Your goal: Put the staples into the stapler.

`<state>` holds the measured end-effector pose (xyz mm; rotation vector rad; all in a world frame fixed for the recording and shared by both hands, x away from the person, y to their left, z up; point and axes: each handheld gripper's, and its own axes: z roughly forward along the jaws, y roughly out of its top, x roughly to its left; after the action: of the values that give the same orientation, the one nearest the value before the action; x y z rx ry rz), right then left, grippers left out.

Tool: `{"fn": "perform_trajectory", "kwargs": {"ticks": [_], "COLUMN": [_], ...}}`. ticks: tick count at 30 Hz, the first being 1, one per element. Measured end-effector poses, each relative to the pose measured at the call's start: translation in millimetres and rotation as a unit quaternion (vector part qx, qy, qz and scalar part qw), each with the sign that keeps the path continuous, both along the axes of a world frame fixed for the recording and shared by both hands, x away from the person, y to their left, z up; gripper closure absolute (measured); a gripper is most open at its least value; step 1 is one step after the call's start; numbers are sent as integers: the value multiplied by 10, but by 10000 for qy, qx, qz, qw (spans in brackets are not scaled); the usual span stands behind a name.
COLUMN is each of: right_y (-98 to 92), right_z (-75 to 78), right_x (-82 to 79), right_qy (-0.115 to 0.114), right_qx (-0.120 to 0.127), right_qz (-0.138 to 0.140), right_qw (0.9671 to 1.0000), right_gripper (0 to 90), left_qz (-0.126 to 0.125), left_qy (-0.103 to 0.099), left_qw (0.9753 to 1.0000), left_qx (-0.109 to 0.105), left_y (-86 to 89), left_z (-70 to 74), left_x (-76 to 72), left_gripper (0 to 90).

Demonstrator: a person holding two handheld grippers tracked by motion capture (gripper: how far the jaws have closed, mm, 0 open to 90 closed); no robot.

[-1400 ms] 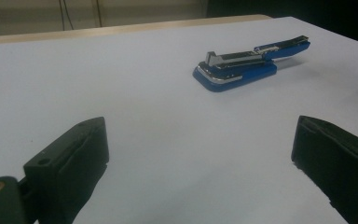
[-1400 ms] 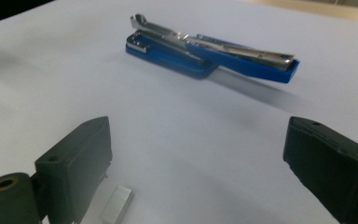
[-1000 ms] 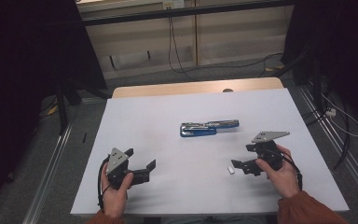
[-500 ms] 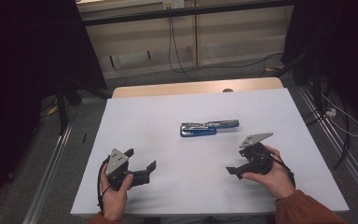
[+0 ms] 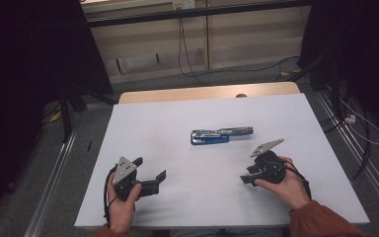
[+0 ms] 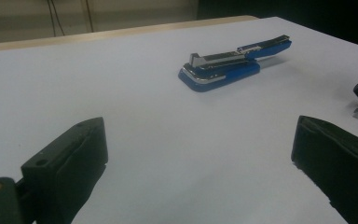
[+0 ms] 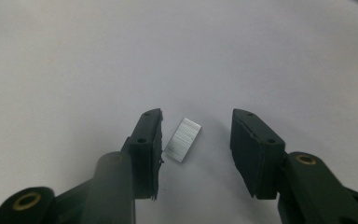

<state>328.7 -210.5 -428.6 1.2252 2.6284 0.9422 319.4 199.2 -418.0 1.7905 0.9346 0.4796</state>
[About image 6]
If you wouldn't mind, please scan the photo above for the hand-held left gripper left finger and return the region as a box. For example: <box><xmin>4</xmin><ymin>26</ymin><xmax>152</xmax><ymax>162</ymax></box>
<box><xmin>17</xmin><ymin>117</ymin><xmax>109</xmax><ymax>224</ymax></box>

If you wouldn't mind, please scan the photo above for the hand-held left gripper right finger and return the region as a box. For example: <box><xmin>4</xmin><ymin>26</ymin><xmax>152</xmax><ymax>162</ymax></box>
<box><xmin>291</xmin><ymin>115</ymin><xmax>358</xmax><ymax>224</ymax></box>

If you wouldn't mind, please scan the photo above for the blue stapler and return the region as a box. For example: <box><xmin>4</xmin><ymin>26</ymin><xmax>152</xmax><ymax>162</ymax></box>
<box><xmin>177</xmin><ymin>34</ymin><xmax>293</xmax><ymax>93</ymax></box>

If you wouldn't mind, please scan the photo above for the black curtain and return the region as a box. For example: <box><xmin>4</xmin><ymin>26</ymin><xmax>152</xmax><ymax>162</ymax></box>
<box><xmin>197</xmin><ymin>0</ymin><xmax>358</xmax><ymax>51</ymax></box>

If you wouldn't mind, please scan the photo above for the black cable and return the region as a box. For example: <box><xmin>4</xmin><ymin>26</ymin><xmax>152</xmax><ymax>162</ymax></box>
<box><xmin>49</xmin><ymin>0</ymin><xmax>66</xmax><ymax>37</ymax></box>
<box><xmin>46</xmin><ymin>0</ymin><xmax>58</xmax><ymax>37</ymax></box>

